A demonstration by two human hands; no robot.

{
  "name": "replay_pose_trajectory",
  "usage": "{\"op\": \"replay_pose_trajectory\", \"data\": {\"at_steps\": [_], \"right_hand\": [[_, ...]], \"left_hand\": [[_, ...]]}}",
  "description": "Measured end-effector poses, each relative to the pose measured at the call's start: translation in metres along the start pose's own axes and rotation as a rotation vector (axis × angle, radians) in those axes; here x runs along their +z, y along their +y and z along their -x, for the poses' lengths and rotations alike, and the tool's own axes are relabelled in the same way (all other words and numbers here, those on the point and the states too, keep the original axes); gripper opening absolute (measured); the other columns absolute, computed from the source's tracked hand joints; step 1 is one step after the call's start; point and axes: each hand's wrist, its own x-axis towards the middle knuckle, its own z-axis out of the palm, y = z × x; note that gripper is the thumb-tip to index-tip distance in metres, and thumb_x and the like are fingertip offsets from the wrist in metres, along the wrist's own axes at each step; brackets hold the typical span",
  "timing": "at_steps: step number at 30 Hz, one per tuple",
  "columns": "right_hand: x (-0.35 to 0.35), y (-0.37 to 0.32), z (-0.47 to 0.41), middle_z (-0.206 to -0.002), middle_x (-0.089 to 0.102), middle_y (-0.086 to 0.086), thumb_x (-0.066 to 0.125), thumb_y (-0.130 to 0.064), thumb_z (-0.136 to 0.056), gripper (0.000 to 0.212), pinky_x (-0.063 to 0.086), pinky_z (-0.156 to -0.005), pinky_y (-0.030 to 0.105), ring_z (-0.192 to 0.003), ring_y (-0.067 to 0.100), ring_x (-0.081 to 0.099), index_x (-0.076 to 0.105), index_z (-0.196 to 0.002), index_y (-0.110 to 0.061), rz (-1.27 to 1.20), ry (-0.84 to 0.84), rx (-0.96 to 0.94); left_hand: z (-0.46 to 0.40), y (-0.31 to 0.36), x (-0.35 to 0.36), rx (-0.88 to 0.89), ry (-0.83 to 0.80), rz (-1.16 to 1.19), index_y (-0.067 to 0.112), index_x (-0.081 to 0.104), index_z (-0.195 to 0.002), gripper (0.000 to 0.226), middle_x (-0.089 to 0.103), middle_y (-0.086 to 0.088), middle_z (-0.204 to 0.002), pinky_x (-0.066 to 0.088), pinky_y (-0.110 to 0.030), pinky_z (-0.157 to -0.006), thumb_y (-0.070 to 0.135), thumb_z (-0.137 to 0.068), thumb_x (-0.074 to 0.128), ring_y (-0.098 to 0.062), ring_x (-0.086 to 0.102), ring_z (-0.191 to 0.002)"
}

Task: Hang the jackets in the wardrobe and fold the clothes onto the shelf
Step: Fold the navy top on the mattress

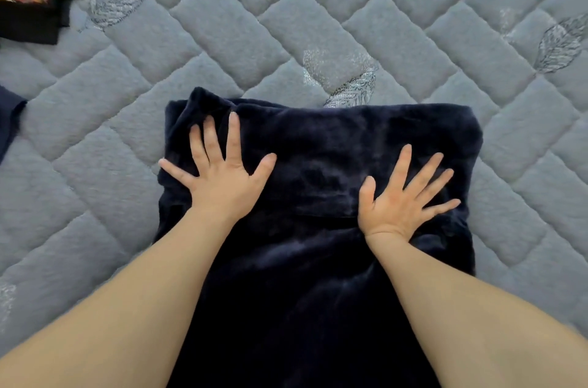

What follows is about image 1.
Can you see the person's right hand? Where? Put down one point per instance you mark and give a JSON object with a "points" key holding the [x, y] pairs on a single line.
{"points": [[395, 210]]}

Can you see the person's left hand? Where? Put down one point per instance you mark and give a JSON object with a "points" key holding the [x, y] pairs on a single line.
{"points": [[220, 188]]}

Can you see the shiny navy track pants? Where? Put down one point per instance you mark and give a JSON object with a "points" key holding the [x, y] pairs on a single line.
{"points": [[9, 121]]}

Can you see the person's right forearm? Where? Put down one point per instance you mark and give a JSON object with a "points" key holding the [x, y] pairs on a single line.
{"points": [[487, 319]]}

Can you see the person's left forearm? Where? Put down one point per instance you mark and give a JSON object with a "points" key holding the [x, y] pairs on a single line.
{"points": [[110, 319]]}

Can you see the grey quilted mattress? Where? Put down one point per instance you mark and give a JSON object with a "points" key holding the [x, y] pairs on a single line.
{"points": [[276, 16]]}

